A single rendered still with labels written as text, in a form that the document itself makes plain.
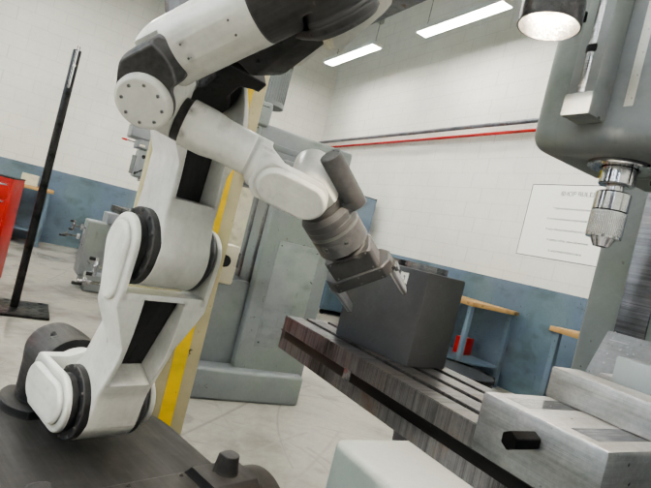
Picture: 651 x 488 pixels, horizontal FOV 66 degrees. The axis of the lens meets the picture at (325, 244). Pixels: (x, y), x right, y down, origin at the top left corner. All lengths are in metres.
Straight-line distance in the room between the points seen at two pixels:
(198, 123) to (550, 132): 0.51
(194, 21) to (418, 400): 0.63
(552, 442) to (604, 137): 0.40
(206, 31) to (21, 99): 8.85
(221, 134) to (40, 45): 8.92
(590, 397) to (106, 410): 0.83
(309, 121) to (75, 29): 4.48
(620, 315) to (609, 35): 0.62
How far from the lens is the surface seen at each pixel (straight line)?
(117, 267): 0.93
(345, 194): 0.77
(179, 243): 0.93
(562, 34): 0.73
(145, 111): 0.73
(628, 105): 0.76
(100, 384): 1.05
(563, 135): 0.80
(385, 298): 1.05
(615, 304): 1.21
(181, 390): 2.40
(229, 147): 0.75
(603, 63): 0.76
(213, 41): 0.68
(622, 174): 0.81
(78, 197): 9.44
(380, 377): 0.92
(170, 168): 0.93
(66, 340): 1.27
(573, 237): 5.92
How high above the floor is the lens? 1.10
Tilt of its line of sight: level
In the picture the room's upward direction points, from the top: 14 degrees clockwise
